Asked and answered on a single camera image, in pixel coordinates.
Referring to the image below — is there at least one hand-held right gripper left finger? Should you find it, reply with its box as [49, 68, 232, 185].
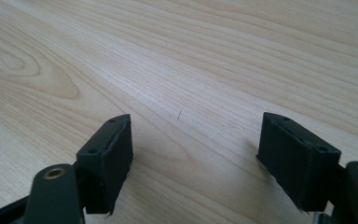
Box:
[76, 113, 134, 216]

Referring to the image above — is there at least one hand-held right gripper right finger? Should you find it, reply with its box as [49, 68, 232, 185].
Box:
[255, 112, 342, 213]

